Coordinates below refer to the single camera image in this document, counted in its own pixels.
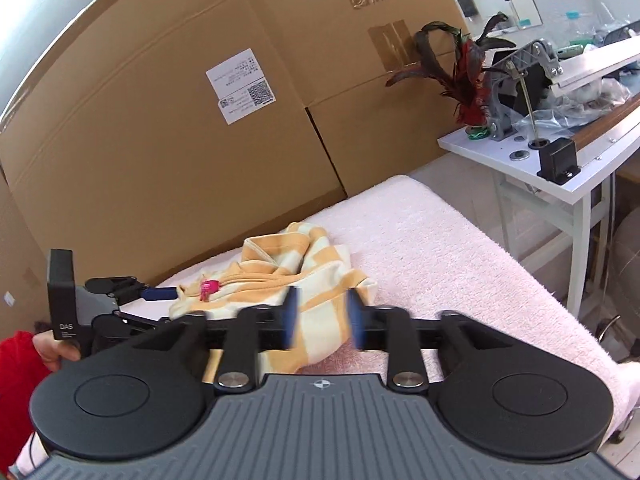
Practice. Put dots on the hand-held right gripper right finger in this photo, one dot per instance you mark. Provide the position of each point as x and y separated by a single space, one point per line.
355 320

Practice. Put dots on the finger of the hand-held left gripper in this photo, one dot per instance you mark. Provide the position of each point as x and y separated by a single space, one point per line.
160 293
125 322

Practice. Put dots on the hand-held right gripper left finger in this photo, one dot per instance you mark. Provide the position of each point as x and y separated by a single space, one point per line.
292 317

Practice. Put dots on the orange white striped garment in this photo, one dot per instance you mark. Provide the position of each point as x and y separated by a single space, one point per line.
320 270

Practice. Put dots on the person's left forearm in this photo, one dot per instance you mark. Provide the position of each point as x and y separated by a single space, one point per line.
20 385

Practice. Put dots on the person's left hand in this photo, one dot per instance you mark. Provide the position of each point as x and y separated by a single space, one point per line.
50 352

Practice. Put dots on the cardboard box with small label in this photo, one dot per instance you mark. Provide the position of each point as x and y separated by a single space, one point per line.
17 250

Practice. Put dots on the pink fleece blanket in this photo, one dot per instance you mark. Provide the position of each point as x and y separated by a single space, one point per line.
450 270

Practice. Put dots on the large labelled cardboard box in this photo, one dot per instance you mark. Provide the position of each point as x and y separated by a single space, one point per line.
125 135

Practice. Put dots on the plain cardboard box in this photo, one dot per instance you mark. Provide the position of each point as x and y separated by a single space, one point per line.
380 135

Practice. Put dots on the white table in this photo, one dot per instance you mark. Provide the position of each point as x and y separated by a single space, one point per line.
500 152

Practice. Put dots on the white shipping label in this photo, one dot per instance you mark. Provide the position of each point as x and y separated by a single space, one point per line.
237 77

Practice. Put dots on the red leafed plant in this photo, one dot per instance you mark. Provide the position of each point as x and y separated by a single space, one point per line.
465 75

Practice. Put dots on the grey padded stool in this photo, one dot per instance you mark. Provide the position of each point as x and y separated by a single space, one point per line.
627 260

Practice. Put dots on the taped cardboard box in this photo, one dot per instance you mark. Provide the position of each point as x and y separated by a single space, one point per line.
300 35

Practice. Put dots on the clear plastic bags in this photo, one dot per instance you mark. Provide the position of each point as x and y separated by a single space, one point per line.
575 105

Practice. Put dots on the manual sealing machine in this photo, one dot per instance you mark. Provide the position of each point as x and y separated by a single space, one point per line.
600 62

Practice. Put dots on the plastic bottle with blue cap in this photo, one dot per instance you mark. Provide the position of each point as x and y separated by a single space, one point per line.
577 27

